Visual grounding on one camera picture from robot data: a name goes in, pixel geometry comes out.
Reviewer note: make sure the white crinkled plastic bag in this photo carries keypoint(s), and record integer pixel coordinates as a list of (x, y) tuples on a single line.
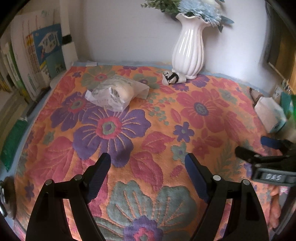
[(116, 93)]

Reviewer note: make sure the green scrub sponge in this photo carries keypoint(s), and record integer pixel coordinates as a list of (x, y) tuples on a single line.
[(11, 136)]

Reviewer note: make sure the person's right hand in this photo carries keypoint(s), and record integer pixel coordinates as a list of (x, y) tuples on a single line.
[(275, 208)]

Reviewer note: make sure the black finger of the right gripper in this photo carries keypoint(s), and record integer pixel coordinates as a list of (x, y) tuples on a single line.
[(280, 163), (283, 145)]

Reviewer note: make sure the tissue box white blue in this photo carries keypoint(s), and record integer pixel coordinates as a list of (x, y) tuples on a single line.
[(271, 114)]

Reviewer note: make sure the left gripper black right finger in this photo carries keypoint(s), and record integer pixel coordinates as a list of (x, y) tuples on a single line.
[(246, 218)]

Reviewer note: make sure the floral orange table cloth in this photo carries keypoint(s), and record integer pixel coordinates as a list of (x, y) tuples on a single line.
[(147, 194)]

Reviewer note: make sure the row of upright books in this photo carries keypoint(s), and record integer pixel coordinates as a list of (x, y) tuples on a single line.
[(33, 49)]

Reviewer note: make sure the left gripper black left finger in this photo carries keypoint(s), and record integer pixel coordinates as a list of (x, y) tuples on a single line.
[(58, 203)]

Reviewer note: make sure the blue white artificial flowers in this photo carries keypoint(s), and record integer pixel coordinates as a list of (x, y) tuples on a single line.
[(210, 11)]

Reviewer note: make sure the white desk lamp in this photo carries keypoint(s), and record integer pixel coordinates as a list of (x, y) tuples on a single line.
[(68, 45)]

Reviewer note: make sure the pen cup with pens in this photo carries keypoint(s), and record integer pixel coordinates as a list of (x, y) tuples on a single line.
[(283, 87)]

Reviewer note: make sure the black wall television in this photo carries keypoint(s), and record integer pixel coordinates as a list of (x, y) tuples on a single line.
[(280, 50)]

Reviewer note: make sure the white ribbed ceramic vase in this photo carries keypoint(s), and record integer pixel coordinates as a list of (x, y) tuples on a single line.
[(188, 55)]

